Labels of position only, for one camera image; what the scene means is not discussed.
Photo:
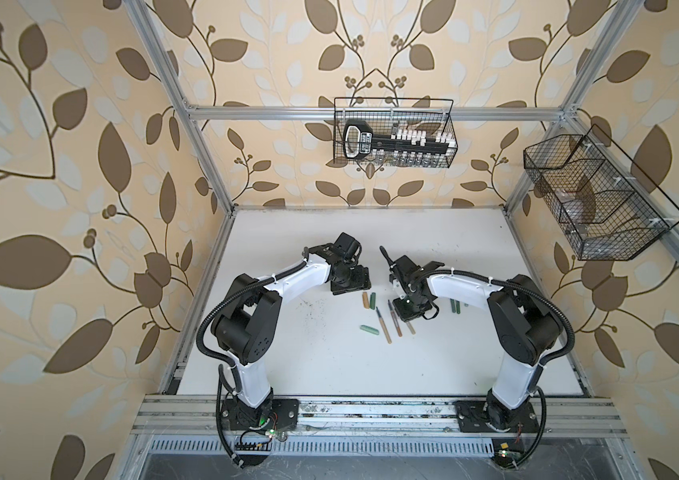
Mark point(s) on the black socket tool set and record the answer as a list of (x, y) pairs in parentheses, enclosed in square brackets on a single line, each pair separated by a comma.
[(359, 140)]

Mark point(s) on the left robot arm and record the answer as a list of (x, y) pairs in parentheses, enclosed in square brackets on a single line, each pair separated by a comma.
[(241, 328)]

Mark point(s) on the light green cap lower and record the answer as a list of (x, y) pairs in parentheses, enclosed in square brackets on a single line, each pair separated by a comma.
[(369, 330)]

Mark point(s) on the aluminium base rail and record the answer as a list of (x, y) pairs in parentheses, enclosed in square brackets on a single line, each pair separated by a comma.
[(567, 417)]

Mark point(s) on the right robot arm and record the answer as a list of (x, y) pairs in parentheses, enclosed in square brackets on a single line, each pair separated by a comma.
[(531, 329)]

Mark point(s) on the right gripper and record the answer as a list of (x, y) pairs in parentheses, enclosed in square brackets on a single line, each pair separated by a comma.
[(405, 315)]

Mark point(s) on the back wire basket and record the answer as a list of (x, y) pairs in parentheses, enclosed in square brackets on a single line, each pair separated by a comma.
[(434, 115)]

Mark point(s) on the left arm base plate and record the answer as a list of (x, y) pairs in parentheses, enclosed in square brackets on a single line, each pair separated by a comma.
[(274, 414)]

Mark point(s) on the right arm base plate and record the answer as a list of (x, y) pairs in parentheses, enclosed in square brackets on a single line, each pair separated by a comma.
[(480, 416)]

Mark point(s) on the side wire basket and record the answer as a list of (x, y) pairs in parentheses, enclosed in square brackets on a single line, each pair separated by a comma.
[(608, 207)]

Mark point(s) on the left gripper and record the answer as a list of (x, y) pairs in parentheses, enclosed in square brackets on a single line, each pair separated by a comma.
[(363, 280)]

